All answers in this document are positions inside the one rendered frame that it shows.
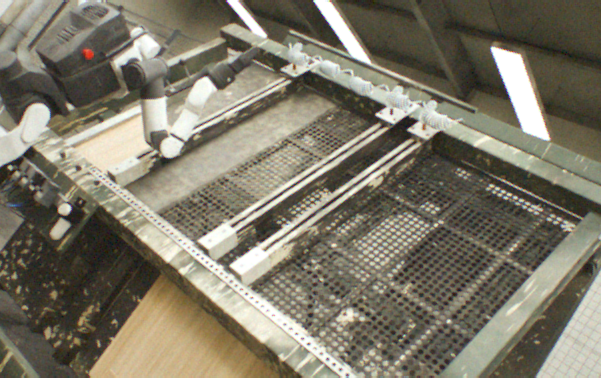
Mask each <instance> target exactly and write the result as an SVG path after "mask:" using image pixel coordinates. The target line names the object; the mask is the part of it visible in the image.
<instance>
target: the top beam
mask: <svg viewBox="0 0 601 378"><path fill-rule="evenodd" d="M219 33H221V37H222V38H224V39H226V41H227V42H228V48H229V49H231V50H234V51H236V52H238V51H240V52H243V53H245V52H246V51H248V50H249V49H251V48H253V47H254V46H257V48H258V49H259V51H258V52H257V53H256V54H255V55H254V56H253V57H252V59H251V60H253V61H255V62H257V63H260V64H262V65H264V66H267V67H269V68H271V69H273V70H275V71H277V72H279V73H281V74H283V75H284V72H282V71H280V69H282V68H284V67H286V66H289V65H291V64H292V63H290V62H289V59H288V57H286V54H288V52H289V51H290V50H291V49H290V48H288V47H285V46H283V45H280V44H278V43H276V42H274V41H271V40H269V39H267V38H264V37H261V36H259V34H257V33H255V32H252V31H250V30H248V29H246V28H243V27H240V26H238V25H236V24H233V23H232V24H230V25H228V26H225V27H223V28H221V29H219ZM320 65H321V64H319V65H318V66H316V67H314V68H312V69H309V70H307V71H305V72H303V85H305V86H307V87H309V88H312V89H315V90H317V91H319V92H321V93H323V94H325V95H327V96H329V97H331V98H334V99H336V100H338V101H340V102H343V104H345V105H347V106H349V107H351V108H353V109H356V110H358V111H360V112H362V113H364V114H366V115H369V116H371V117H373V118H375V119H378V120H380V117H376V116H375V114H378V113H379V112H381V111H382V110H384V109H386V108H387V107H386V106H387V105H386V104H387V101H386V98H387V95H388V94H389V93H388V92H387V91H385V90H382V89H380V88H376V89H373V93H372V94H370V95H369V96H364V95H360V94H358V93H356V92H353V91H352V90H351V89H350V87H349V82H350V79H351V78H352V76H351V75H349V74H347V73H344V72H340V75H339V76H338V77H336V78H334V77H329V76H327V75H325V74H323V73H322V72H321V71H320V69H319V67H320ZM423 109H424V108H423V107H420V106H419V108H417V109H416V110H414V111H413V112H411V113H410V114H408V115H407V116H405V117H404V118H402V119H401V120H399V121H401V123H399V131H402V132H404V133H406V134H408V135H410V136H412V133H410V132H408V131H407V130H408V129H410V128H411V127H412V126H414V124H415V123H417V122H418V121H419V116H420V113H421V111H423ZM424 110H425V109H424ZM432 146H434V147H436V149H438V150H440V151H442V152H444V153H447V154H449V155H452V156H454V157H456V158H458V159H460V160H462V161H464V162H466V163H469V164H471V165H473V166H475V167H478V168H480V169H482V171H484V172H486V173H488V174H491V175H493V176H495V177H497V178H499V179H501V180H503V181H506V182H508V183H510V184H513V185H515V186H517V187H519V188H521V189H523V190H525V191H527V192H529V194H532V195H534V196H537V197H539V198H541V199H543V200H545V201H547V202H549V203H551V204H553V205H555V206H557V207H561V208H563V209H565V210H567V211H569V212H571V213H573V214H575V216H577V217H579V218H582V219H584V218H585V217H586V216H587V213H588V212H591V211H594V212H596V213H598V214H600V216H601V186H599V185H597V184H595V183H592V182H590V181H588V180H585V179H583V178H580V177H578V176H575V175H573V174H571V173H569V172H566V171H564V169H562V168H560V167H556V166H554V165H552V164H550V163H547V162H545V161H543V160H541V159H538V158H536V157H533V156H531V155H528V154H526V153H524V152H522V151H519V150H517V149H515V148H513V146H509V145H507V144H505V143H503V142H500V141H498V140H496V139H493V138H491V137H488V136H486V135H483V134H481V133H479V132H477V131H474V130H472V129H470V128H468V127H464V126H462V124H460V123H458V122H452V123H450V126H449V129H447V130H446V131H442V130H441V131H439V132H437V133H436V134H434V135H433V138H432Z"/></svg>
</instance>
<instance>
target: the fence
mask: <svg viewBox="0 0 601 378"><path fill-rule="evenodd" d="M191 90H192V87H190V88H188V89H186V90H184V91H182V92H179V93H177V94H174V95H172V96H170V97H167V96H165V105H166V107H167V106H169V105H171V104H173V102H176V101H178V100H180V99H182V98H184V97H186V96H188V95H189V93H190V91H191ZM139 116H141V105H140V106H138V107H135V108H133V109H131V110H128V111H126V112H124V113H122V114H120V115H117V116H115V117H113V118H111V119H109V120H106V121H104V122H102V123H100V124H97V126H95V127H93V128H91V129H89V130H87V131H85V132H82V133H80V134H77V135H75V136H73V137H71V138H69V139H67V140H65V141H66V142H67V143H68V144H69V145H71V146H72V148H73V149H74V148H76V146H78V145H80V144H82V143H85V142H87V141H89V140H91V139H93V138H95V137H97V136H99V135H101V134H103V133H106V132H109V131H111V130H113V129H115V128H117V127H119V126H121V124H123V123H125V122H127V121H129V120H132V119H134V118H136V117H139Z"/></svg>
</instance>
